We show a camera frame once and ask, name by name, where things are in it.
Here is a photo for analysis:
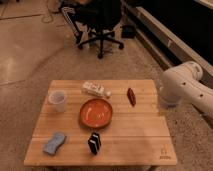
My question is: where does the small black box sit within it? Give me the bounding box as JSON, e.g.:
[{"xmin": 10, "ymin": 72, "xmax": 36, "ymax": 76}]
[{"xmin": 121, "ymin": 25, "xmax": 136, "ymax": 38}]

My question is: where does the blue sponge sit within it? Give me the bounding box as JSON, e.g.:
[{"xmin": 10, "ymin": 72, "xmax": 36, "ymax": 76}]
[{"xmin": 43, "ymin": 132, "xmax": 66, "ymax": 155}]

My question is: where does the black and white eraser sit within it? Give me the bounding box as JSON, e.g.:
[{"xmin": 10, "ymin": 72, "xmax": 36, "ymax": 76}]
[{"xmin": 88, "ymin": 133, "xmax": 101, "ymax": 154}]

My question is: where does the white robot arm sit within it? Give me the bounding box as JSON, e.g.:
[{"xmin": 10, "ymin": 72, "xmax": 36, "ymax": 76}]
[{"xmin": 159, "ymin": 61, "xmax": 213, "ymax": 117}]

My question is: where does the wooden table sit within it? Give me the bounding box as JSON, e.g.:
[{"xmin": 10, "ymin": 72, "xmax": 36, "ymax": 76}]
[{"xmin": 24, "ymin": 80, "xmax": 177, "ymax": 166}]

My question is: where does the black office chair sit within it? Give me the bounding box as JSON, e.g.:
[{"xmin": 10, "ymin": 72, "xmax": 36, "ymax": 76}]
[{"xmin": 60, "ymin": 0, "xmax": 124, "ymax": 59}]

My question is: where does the dark red oblong object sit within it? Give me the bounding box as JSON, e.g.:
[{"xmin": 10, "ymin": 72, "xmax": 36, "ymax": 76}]
[{"xmin": 127, "ymin": 88, "xmax": 136, "ymax": 107}]

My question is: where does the orange plate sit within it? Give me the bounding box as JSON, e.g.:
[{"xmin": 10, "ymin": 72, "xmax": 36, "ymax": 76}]
[{"xmin": 79, "ymin": 99, "xmax": 113, "ymax": 128}]

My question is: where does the clear plastic cup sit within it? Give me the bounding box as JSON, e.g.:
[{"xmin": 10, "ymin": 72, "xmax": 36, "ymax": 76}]
[{"xmin": 48, "ymin": 90, "xmax": 67, "ymax": 112}]

